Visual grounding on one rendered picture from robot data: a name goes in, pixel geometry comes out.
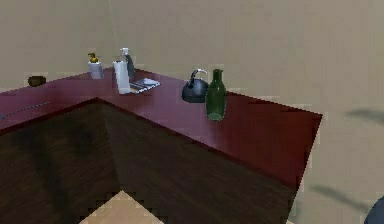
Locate dark wood kitchen counter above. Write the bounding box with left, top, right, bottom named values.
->
left=0, top=67, right=324, bottom=224

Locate black kettle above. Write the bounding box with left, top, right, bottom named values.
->
left=181, top=68, right=210, bottom=104

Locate green glass bottle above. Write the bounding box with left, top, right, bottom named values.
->
left=205, top=68, right=228, bottom=122

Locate striped dish cloth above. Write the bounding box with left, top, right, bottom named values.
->
left=130, top=77, right=161, bottom=95

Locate grey spray bottle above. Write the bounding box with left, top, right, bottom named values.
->
left=119, top=47, right=136, bottom=81

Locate white soap dispenser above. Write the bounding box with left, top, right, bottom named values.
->
left=87, top=52, right=105, bottom=80

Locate dark brown round bowl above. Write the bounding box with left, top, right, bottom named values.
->
left=27, top=75, right=47, bottom=88

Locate dark blue round object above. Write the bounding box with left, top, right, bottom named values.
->
left=368, top=196, right=384, bottom=224

